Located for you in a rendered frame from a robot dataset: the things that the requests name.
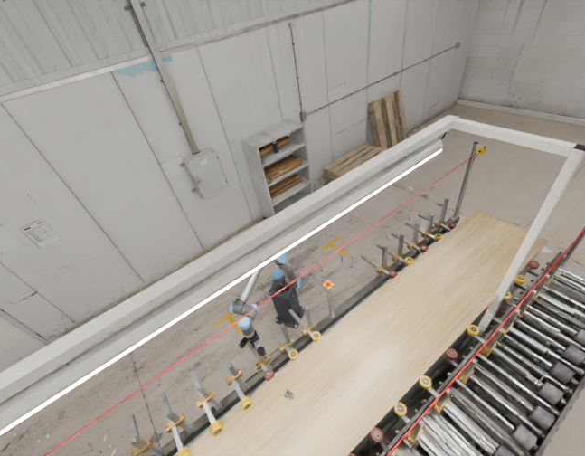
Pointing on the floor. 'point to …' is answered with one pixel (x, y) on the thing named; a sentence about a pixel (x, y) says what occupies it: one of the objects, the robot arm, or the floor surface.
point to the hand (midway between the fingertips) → (253, 346)
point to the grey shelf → (269, 206)
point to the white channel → (73, 345)
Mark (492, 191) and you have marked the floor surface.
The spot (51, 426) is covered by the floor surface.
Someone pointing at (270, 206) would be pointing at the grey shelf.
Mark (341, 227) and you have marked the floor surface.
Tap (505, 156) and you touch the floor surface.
